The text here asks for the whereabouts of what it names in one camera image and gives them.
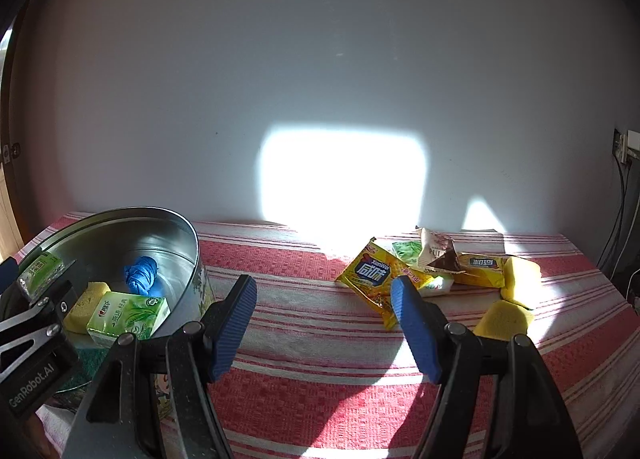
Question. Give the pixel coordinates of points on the plain yellow sponge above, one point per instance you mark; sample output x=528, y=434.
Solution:
x=502, y=320

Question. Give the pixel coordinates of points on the white charger plug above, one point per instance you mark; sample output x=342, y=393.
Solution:
x=632, y=139

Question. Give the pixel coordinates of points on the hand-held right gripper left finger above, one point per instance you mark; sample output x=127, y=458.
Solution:
x=232, y=329

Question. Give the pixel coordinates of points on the wall power socket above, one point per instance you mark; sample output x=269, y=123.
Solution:
x=619, y=149

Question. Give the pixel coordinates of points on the blue knotted bundle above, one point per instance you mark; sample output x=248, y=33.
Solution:
x=140, y=276

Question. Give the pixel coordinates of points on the brown and white packet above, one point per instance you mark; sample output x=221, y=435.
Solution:
x=435, y=249

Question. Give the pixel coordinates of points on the red striped tablecloth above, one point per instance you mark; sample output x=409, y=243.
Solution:
x=310, y=339

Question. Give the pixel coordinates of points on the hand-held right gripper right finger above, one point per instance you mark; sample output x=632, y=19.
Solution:
x=415, y=324

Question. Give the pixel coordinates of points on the round metal cookie tin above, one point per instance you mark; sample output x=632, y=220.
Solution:
x=165, y=249

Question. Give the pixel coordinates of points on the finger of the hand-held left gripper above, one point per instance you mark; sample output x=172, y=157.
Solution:
x=60, y=301
x=6, y=274

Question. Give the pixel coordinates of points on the metal door latch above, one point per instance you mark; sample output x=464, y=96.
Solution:
x=10, y=151

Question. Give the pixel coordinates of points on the small green tissue packet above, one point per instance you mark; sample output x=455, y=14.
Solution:
x=407, y=253
x=40, y=271

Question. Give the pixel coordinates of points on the yellow seasoning packet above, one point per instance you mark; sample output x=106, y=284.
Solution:
x=480, y=271
x=375, y=279

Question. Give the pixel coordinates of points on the large green tissue packet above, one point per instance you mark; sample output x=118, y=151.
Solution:
x=130, y=314

